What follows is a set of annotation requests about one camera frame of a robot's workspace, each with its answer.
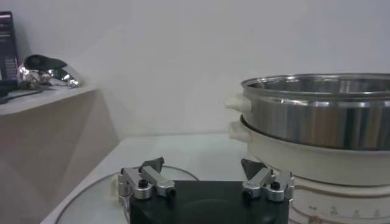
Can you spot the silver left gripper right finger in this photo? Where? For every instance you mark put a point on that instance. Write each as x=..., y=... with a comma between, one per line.
x=259, y=179

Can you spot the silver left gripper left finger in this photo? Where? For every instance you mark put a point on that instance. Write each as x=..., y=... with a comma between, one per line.
x=155, y=178

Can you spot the round glass pot lid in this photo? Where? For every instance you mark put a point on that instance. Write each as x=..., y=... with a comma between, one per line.
x=91, y=204

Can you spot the stainless steel steamer basket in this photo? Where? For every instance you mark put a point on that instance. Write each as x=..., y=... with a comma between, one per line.
x=320, y=121

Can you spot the cream electric cooking pot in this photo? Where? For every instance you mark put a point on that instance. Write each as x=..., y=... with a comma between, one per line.
x=320, y=167

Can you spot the white side table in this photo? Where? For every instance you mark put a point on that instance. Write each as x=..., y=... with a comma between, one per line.
x=45, y=146

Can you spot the chrome headset with black visor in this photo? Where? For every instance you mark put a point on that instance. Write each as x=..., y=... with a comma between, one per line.
x=45, y=71

